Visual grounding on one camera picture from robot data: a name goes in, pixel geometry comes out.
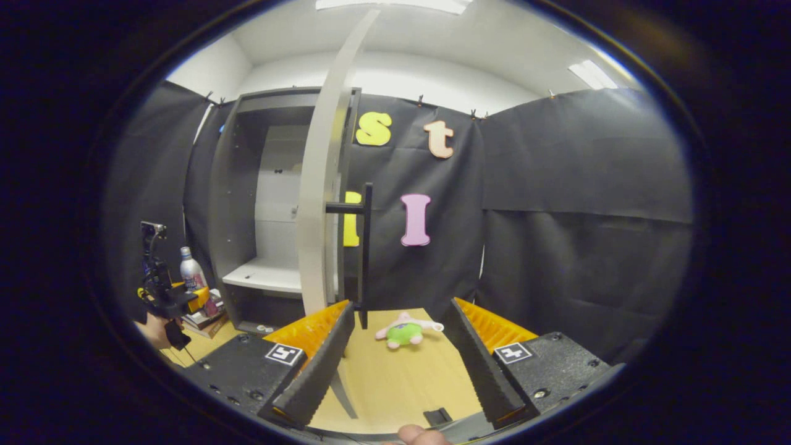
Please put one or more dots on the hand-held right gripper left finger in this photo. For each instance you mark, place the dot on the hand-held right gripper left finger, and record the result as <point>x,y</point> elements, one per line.
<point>315,377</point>

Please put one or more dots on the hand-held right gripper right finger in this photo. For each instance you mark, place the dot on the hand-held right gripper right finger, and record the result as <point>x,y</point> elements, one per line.
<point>485,377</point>

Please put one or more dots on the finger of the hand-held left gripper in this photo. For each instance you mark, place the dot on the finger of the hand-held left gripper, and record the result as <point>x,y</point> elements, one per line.
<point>199,301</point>

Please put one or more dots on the pink label bottle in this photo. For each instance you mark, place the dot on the pink label bottle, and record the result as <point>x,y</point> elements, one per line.
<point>190,269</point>

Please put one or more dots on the gray cabinet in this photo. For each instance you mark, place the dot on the gray cabinet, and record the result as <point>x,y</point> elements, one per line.
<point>232,185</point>

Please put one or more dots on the beige cabinet door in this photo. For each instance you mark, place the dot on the beige cabinet door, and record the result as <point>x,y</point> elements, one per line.
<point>315,185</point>

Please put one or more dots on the white cabinet shelf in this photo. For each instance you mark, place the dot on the white cabinet shelf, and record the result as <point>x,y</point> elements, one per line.
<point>262,275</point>

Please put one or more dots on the white portrait cover book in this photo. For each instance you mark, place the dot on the white portrait cover book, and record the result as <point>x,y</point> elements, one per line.
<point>201,319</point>

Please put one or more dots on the brown book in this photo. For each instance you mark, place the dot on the brown book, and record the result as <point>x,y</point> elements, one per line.
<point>213,331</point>

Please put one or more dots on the green pink plush toy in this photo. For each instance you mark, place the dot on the green pink plush toy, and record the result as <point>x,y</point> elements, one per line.
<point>405,334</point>

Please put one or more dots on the black backdrop cloth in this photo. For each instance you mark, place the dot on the black backdrop cloth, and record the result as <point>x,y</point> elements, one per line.
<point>556,216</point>

